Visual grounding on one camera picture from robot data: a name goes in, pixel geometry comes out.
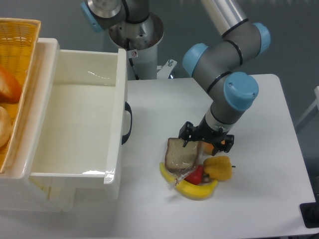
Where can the orange bread in basket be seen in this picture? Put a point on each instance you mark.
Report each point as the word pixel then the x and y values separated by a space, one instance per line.
pixel 10 88

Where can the yellow bell pepper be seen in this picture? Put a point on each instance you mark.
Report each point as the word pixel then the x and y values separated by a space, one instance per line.
pixel 218 167

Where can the black device at edge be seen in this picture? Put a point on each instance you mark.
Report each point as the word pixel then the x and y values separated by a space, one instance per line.
pixel 310 214

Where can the white mounting bracket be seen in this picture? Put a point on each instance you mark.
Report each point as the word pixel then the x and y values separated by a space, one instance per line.
pixel 166 71

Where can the white open drawer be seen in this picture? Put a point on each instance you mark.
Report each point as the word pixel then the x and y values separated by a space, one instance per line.
pixel 80 144

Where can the white frame at right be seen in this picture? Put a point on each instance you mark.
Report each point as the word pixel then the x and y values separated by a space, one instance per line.
pixel 309 113

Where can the pale bun in basket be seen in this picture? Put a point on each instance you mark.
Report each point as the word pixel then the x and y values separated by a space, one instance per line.
pixel 5 126

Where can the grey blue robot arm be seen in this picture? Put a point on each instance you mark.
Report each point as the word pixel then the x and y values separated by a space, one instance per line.
pixel 212 68

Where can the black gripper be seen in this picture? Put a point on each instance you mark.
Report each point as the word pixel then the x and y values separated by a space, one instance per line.
pixel 203 132

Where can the brown toast slice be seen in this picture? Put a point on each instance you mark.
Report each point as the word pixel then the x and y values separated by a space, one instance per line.
pixel 181 159

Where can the yellow banana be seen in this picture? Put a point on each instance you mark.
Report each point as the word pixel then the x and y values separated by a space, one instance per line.
pixel 194 192

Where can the orange bread roll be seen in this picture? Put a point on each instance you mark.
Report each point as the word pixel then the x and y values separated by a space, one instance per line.
pixel 208 147

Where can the white drawer cabinet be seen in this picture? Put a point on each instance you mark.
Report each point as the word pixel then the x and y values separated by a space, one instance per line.
pixel 18 190

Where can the yellow woven basket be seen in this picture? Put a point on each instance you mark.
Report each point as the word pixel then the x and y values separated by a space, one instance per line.
pixel 18 39

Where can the red bell pepper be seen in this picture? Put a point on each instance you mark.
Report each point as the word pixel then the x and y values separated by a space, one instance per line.
pixel 198 176

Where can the black drawer handle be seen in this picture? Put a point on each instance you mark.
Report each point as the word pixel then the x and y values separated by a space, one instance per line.
pixel 129 123

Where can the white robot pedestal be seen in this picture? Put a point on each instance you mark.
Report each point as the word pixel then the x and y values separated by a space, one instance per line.
pixel 140 40

